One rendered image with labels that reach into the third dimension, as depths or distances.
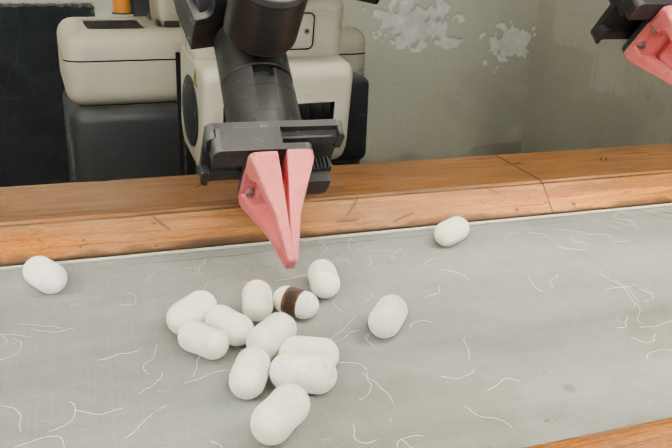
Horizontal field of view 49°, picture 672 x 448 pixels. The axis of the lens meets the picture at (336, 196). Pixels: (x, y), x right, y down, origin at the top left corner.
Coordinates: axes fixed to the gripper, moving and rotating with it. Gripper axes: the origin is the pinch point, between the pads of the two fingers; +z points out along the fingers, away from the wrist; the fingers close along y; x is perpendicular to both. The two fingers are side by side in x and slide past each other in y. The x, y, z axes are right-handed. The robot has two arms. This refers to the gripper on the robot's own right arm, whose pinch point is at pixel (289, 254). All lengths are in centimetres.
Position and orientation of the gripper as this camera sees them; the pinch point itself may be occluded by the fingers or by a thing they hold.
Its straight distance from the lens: 51.9
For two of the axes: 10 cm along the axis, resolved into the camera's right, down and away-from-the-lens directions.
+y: 9.5, -0.6, 3.0
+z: 2.0, 8.6, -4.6
